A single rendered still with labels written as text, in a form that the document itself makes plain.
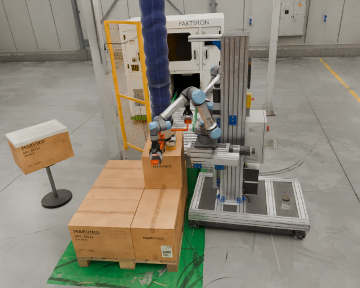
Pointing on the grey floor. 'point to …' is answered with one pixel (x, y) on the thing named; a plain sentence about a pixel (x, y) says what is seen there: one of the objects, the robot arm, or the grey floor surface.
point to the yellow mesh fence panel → (118, 81)
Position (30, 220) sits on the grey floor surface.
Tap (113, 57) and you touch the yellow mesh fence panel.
